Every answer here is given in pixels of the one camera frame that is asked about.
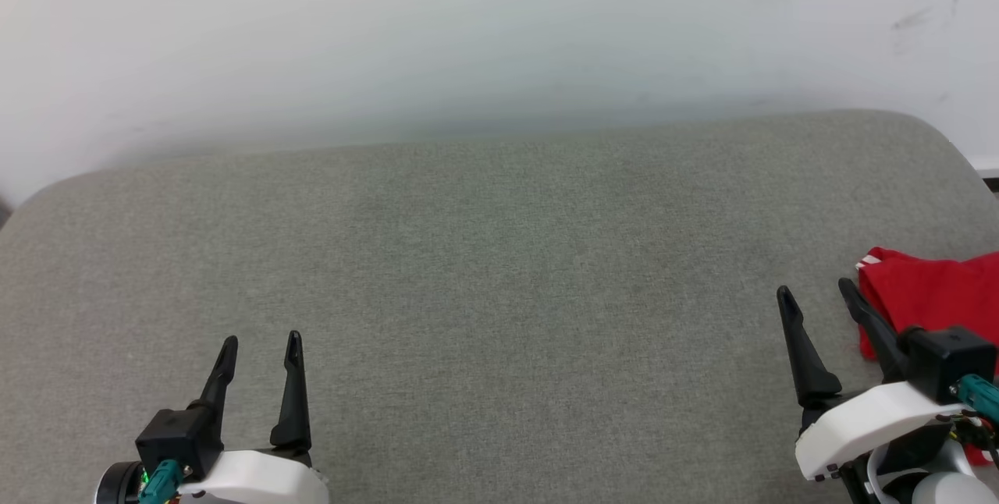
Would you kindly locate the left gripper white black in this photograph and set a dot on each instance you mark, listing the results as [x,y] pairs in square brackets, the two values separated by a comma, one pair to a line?
[257,477]

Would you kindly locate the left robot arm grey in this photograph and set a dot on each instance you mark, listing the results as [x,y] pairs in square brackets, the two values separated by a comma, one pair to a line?
[117,484]

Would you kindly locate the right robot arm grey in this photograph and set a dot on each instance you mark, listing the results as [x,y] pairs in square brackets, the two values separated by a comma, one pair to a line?
[936,480]

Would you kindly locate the grey fabric sofa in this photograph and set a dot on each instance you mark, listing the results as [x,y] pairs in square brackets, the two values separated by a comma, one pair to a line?
[499,293]

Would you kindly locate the red white-trimmed jersey shirt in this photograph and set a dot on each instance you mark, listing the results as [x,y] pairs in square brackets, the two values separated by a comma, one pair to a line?
[936,293]

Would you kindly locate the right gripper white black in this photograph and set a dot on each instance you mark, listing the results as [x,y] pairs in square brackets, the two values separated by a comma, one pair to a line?
[866,426]

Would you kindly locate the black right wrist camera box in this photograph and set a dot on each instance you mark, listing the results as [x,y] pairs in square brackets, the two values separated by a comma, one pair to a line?
[948,360]

